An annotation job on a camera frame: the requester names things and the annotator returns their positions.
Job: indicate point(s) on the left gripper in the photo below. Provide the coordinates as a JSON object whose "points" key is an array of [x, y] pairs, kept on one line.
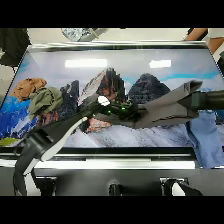
{"points": [[122, 111]]}

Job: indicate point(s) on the grey garment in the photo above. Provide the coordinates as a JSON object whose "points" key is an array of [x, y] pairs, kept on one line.
{"points": [[166, 110]]}

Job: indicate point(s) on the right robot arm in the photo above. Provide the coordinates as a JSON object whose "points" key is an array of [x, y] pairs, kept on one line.
{"points": [[210, 100]]}

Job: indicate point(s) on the person's forearm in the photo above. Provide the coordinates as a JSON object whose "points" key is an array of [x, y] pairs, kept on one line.
{"points": [[196, 33]]}

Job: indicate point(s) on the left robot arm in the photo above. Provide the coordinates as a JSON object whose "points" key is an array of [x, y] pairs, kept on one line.
{"points": [[50, 140]]}

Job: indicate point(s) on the olive green garment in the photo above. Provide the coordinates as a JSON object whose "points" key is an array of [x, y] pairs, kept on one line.
{"points": [[45, 100]]}

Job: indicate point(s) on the light blue garment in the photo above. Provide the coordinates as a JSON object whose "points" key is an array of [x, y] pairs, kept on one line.
{"points": [[207, 140]]}

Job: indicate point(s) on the brown garment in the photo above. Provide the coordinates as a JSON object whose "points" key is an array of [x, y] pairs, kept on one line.
{"points": [[28, 87]]}

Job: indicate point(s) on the silver frame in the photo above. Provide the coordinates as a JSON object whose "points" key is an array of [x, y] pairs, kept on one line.
{"points": [[133, 164]]}

